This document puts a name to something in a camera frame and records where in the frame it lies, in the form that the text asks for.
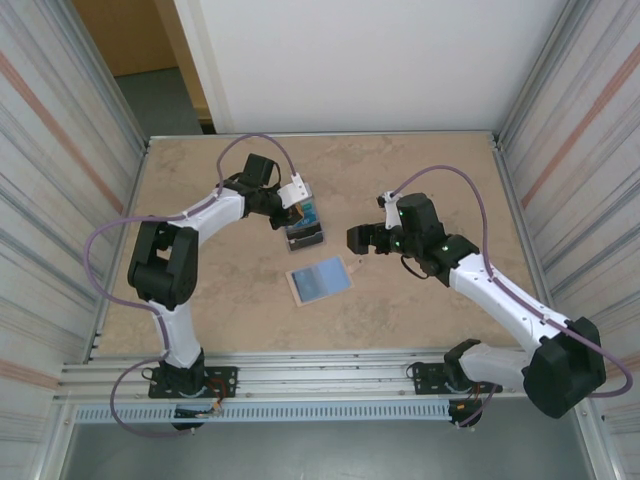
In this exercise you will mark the teal credit card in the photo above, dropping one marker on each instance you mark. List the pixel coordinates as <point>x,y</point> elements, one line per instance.
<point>310,205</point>

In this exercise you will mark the clear acrylic card stand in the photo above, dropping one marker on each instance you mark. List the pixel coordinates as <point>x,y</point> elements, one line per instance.
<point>307,242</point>

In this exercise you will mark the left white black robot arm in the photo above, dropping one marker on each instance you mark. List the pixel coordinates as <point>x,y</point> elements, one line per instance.
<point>165,270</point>

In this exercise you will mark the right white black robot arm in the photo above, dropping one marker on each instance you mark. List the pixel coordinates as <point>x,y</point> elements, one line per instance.
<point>505,305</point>

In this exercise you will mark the translucent corrugated side panel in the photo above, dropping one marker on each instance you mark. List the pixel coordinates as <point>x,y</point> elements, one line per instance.
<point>50,150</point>
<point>590,150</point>

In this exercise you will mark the brown wooden door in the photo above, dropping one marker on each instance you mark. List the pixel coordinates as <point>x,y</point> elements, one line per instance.
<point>130,35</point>

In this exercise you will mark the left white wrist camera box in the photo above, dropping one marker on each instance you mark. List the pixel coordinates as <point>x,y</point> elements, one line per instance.
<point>294,192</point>

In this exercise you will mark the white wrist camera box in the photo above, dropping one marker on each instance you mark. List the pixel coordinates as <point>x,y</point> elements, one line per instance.
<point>294,192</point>
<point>390,210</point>

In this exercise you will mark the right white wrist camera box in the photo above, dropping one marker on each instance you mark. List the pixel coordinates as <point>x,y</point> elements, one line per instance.
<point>390,210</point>

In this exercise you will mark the white door frame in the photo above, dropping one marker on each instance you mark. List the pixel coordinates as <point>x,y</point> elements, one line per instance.
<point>200,60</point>

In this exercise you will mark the aluminium mounting rail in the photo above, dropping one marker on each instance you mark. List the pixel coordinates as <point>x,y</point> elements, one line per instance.
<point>325,372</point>

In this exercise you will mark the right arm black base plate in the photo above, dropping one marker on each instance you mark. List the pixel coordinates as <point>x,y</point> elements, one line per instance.
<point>425,380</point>

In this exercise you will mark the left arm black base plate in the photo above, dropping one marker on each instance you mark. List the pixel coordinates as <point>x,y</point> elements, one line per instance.
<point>225,375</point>

